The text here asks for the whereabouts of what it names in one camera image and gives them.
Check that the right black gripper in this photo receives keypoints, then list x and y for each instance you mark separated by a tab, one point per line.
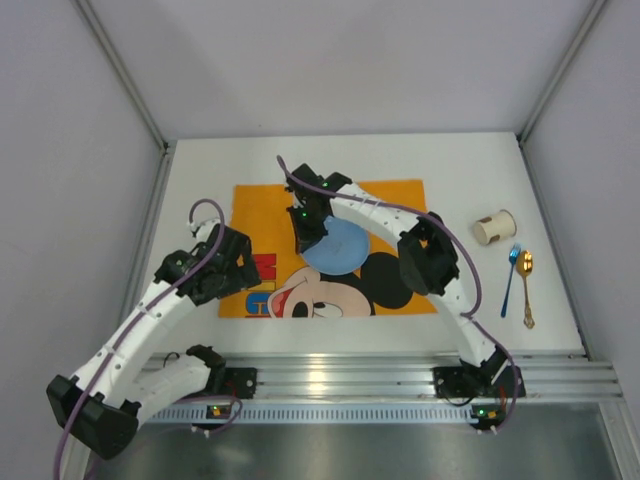
308	240

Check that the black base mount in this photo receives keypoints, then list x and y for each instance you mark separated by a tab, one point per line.
239	382
464	383

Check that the blue plastic plate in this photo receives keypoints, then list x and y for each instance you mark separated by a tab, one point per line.
342	251

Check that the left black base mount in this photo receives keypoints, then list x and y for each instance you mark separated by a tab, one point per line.
239	382

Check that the paper cup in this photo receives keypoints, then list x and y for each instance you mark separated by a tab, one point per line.
496	227

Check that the left aluminium frame post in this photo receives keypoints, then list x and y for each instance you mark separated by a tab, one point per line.
97	30

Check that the aluminium frame post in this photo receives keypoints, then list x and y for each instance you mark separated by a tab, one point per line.
97	30
593	15

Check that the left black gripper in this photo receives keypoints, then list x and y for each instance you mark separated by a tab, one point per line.
245	270

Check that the gold spoon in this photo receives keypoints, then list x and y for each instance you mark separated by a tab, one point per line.
524	267

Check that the right aluminium frame post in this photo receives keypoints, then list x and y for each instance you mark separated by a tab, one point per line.
593	15

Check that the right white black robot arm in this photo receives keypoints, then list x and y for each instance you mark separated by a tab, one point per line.
428	254

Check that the blue metallic fork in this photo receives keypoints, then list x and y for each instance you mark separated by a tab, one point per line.
513	257

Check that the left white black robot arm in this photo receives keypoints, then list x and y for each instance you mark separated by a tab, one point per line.
105	402

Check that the slotted cable duct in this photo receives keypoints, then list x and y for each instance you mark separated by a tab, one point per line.
350	413

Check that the orange cartoon mouse placemat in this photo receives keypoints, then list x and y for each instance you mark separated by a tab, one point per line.
292	289

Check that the aluminium rail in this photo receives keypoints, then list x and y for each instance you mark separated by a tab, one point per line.
330	377

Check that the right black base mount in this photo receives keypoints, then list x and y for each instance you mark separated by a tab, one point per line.
464	383

